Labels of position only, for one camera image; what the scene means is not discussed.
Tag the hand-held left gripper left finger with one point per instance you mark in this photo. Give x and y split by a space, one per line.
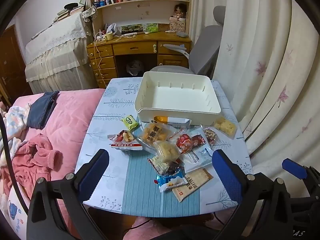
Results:
92 176

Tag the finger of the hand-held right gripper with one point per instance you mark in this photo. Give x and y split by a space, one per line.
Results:
293 168

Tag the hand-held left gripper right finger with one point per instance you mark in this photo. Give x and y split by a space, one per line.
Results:
227 177

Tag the tan cracker packet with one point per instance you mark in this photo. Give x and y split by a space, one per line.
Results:
192 185

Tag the light blue snack packet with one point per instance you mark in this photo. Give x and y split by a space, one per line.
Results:
197 157

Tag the clear nut snack packet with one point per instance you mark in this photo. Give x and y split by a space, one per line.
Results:
209 135

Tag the red white dried fruit packet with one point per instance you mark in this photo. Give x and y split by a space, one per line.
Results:
125 142

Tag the clear rice crisp packet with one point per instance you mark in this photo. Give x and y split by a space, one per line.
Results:
225 126
166 151

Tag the dark red snack packet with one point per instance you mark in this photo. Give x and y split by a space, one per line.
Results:
186 142

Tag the dark brown candy packet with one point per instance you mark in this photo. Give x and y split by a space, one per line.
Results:
172 168

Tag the small blue snack packet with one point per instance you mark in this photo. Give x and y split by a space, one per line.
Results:
165 181

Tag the small printed snack packet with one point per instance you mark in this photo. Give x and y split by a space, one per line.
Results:
157 163

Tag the orange pastry packet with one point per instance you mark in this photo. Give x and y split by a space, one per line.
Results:
152 133

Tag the white plastic bin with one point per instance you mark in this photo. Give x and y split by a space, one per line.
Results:
175 92

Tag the pink blanket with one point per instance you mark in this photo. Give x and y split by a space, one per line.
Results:
67 130

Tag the pink fleece robe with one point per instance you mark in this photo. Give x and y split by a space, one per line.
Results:
32 162

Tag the green snack packet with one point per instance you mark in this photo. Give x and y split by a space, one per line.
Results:
130 122

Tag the white orange snack packet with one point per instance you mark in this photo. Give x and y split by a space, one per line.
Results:
175 121

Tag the navy folded pants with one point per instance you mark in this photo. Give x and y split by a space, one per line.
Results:
40 112

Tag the white floral garment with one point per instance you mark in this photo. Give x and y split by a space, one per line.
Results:
13 125

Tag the cream floral curtain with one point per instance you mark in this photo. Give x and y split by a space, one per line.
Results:
262 67

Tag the dark bag under desk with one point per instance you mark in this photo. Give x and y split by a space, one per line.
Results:
135 67

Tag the grey office chair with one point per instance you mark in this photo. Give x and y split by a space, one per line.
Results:
202 50

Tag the wooden desk with drawers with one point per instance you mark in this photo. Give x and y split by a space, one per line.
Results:
135 47

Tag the yellow mug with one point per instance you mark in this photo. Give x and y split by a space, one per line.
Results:
108 37

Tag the brown wooden door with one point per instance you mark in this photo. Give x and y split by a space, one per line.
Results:
10 62

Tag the white plastic bag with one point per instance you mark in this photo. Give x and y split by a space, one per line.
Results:
111 28

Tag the black green snack bag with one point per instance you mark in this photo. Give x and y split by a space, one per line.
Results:
132 29

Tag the printed gift bag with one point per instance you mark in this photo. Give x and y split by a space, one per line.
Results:
178 26

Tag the green packet on desk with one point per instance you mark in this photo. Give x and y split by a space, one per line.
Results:
151 27

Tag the patterned cloth bag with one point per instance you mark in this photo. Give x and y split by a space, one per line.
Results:
89 13

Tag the black hat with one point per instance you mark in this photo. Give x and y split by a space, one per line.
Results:
71 5

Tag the brown haired doll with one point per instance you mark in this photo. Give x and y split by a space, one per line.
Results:
178 11

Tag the wooden bookshelf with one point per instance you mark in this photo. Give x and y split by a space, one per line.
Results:
150 12

